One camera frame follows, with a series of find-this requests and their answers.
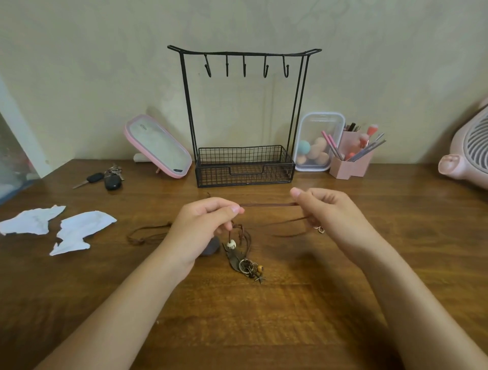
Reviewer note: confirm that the person's right forearm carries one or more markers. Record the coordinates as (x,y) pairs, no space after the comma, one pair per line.
(423,312)

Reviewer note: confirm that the clear plastic container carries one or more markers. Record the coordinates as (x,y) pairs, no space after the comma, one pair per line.
(319,122)

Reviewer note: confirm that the pink pig shaped desk fan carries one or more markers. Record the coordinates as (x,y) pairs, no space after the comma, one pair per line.
(467,160)

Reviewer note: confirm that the pink makeup brush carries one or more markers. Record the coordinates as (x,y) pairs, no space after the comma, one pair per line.
(364,140)

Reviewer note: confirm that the silver key bunch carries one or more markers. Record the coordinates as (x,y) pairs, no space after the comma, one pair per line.
(115,170)

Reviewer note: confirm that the person's left forearm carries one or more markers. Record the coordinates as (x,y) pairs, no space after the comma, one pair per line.
(110,316)

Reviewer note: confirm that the coral tipped makeup brush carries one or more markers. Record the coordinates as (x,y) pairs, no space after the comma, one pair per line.
(373,129)

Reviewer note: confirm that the grey purple pencil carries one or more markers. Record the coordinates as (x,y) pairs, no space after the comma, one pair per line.
(366,150)

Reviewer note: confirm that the small peach makeup sponge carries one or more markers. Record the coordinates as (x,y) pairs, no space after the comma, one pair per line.
(301,159)

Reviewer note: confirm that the black headed car key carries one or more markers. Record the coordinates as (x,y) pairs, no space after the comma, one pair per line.
(95,177)

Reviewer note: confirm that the person's left hand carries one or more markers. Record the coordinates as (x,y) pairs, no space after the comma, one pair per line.
(194,232)

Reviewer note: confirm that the pink framed table mirror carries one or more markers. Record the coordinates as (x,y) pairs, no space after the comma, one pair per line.
(157,146)

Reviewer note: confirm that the pink brush holder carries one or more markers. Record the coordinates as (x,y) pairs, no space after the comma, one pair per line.
(347,171)

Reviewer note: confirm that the person's right hand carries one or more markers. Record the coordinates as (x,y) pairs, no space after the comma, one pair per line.
(343,221)

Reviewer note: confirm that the dark cosmetic pencils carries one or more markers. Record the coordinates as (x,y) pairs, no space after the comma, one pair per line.
(352,127)

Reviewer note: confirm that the black oval key fob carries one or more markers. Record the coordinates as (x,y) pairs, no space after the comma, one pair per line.
(113,183)

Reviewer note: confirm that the white crumpled paper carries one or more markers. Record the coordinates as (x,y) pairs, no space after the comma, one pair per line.
(30,222)
(84,226)

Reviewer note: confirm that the pink pen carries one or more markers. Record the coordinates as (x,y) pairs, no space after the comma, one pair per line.
(326,139)
(333,145)

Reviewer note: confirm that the teal makeup sponge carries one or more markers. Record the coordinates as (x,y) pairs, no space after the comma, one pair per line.
(304,146)

